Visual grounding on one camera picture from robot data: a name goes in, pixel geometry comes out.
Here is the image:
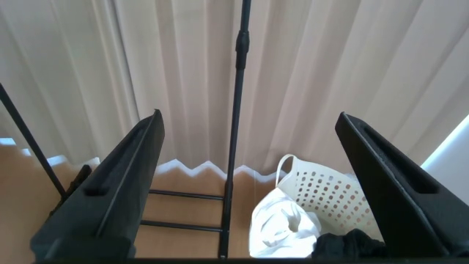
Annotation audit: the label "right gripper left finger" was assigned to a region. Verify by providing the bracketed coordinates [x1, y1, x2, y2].
[30, 109, 166, 260]

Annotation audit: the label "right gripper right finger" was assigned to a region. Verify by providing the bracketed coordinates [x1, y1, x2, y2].
[334, 111, 469, 257]

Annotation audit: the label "black shorts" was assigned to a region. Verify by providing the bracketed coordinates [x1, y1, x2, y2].
[311, 228, 388, 259]

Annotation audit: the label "white printed t-shirt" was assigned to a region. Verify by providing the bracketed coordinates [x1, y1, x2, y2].
[248, 187, 322, 259]

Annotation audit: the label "white laundry basket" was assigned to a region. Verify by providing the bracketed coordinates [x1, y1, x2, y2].
[275, 153, 384, 243]

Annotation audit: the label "black clothes rack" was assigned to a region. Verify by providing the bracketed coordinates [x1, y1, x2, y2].
[0, 0, 252, 260]

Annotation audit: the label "beige curtain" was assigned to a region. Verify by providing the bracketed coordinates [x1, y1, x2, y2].
[0, 0, 469, 177]

